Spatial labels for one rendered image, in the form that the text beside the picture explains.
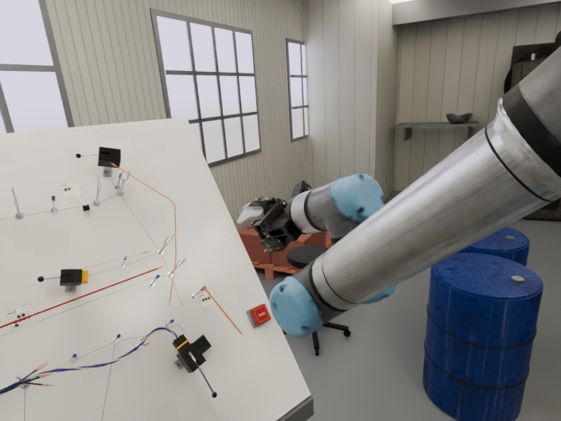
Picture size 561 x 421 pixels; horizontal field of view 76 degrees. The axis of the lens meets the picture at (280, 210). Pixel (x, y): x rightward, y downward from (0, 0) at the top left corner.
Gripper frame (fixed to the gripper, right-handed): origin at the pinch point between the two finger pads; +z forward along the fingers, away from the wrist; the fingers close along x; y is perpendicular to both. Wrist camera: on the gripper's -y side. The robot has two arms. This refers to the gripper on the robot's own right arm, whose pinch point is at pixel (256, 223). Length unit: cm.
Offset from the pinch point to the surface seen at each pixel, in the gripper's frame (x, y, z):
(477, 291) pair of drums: 112, -79, 25
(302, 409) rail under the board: 55, 17, 23
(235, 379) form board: 32.6, 23.3, 27.1
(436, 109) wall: 164, -502, 225
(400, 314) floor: 177, -112, 127
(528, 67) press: 146, -448, 78
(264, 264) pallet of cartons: 104, -108, 244
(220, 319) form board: 19.7, 13.3, 31.1
